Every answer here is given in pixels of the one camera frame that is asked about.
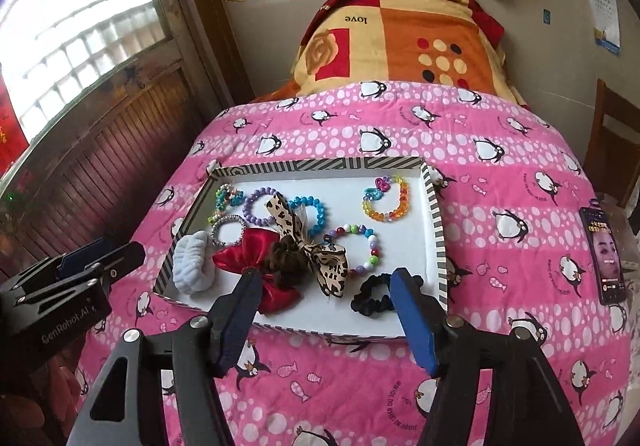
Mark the light blue fluffy scrunchie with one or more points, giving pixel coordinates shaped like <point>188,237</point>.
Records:
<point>192,266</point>

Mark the red satin bow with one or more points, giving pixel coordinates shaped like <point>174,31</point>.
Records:
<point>250,251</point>

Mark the red paper decoration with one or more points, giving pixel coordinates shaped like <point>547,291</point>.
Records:
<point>10,125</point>

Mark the smartphone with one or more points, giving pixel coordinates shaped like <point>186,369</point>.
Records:
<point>605,251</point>

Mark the orange patterned blanket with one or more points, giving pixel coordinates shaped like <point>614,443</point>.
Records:
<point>410,25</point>

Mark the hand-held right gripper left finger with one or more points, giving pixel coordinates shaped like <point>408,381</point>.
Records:
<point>240,306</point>

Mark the window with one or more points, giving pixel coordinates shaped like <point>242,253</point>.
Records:
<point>75,15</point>

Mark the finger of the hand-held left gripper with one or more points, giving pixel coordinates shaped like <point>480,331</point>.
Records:
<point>80,258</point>
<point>120,261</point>

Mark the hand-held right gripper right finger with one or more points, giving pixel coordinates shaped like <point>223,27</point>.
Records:
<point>415,321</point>

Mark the pink penguin blanket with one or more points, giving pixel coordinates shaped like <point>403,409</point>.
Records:
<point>500,276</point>

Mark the wooden chair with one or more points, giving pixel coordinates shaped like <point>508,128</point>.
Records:
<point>612,135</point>

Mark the black scrunchie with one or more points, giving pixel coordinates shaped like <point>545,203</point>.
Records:
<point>372,298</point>

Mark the striped cardboard box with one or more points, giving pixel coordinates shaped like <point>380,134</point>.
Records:
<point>340,198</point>

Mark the leopard bow brown scrunchie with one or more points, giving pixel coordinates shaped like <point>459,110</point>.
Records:
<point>330,271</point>

